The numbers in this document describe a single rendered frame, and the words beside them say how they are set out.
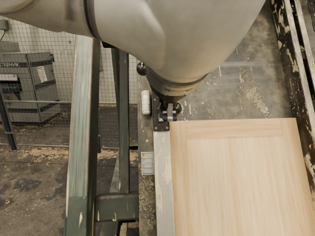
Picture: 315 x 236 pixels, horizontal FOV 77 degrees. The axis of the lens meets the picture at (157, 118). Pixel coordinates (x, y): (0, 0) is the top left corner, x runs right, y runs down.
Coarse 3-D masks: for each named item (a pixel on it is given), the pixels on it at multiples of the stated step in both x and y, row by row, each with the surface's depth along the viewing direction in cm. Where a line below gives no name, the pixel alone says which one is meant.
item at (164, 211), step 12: (156, 132) 61; (168, 132) 61; (156, 144) 60; (168, 144) 60; (156, 156) 59; (168, 156) 60; (156, 168) 59; (168, 168) 59; (156, 180) 58; (168, 180) 58; (156, 192) 57; (168, 192) 57; (156, 204) 56; (168, 204) 57; (156, 216) 57; (168, 216) 56; (156, 228) 58; (168, 228) 55
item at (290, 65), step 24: (288, 0) 72; (288, 24) 70; (288, 48) 70; (288, 72) 70; (312, 72) 66; (288, 96) 70; (312, 96) 65; (312, 120) 62; (312, 144) 61; (312, 168) 61; (312, 192) 61
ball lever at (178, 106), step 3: (177, 102) 51; (177, 105) 50; (180, 105) 51; (174, 108) 50; (177, 108) 50; (180, 108) 50; (177, 111) 50; (180, 111) 51; (177, 114) 51; (159, 120) 60; (162, 120) 60
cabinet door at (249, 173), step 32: (192, 128) 64; (224, 128) 65; (256, 128) 66; (288, 128) 66; (192, 160) 62; (224, 160) 63; (256, 160) 63; (288, 160) 64; (192, 192) 60; (224, 192) 61; (256, 192) 61; (288, 192) 62; (192, 224) 58; (224, 224) 59; (256, 224) 59; (288, 224) 60
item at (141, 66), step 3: (141, 63) 53; (138, 66) 53; (141, 66) 53; (144, 66) 53; (138, 69) 53; (141, 69) 53; (144, 69) 53; (138, 72) 54; (141, 72) 53; (144, 72) 53; (144, 75) 55
